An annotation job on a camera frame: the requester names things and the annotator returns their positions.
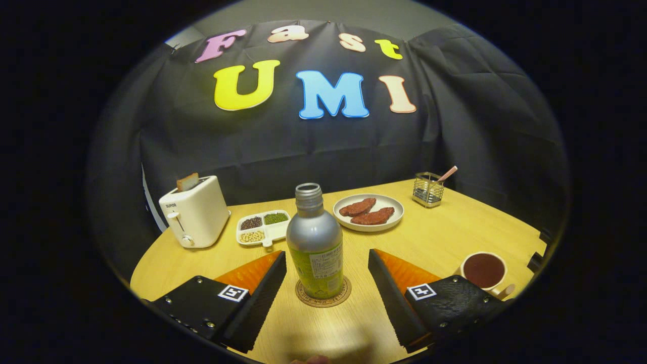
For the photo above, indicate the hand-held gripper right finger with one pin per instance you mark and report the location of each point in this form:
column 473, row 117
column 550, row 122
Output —
column 394, row 303

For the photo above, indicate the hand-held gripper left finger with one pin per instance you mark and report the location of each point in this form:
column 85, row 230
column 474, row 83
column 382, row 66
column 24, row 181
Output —
column 258, row 303

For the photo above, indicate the round brown coaster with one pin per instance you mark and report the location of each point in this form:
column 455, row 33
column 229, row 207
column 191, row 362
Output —
column 323, row 303

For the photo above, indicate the silver bottle with green label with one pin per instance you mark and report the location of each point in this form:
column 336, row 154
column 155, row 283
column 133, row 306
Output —
column 313, row 237

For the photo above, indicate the white divided dish of beans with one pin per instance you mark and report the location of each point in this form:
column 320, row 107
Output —
column 263, row 228

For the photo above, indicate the wooden table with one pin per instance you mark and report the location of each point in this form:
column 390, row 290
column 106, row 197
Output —
column 434, row 237

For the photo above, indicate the reddish brown sausage piece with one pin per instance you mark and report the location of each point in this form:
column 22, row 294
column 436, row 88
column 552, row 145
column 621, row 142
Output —
column 357, row 207
column 374, row 217

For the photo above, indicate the white oval plate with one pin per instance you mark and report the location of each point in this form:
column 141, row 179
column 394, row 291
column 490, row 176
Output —
column 391, row 202

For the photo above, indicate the white toaster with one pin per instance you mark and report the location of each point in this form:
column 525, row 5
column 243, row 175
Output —
column 202, row 212

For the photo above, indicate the toast slice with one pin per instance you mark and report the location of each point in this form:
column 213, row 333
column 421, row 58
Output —
column 187, row 182

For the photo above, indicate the pink straw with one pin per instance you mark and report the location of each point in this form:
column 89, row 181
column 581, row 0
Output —
column 449, row 173

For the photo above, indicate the black backdrop cloth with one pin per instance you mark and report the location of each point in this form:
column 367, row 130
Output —
column 283, row 151

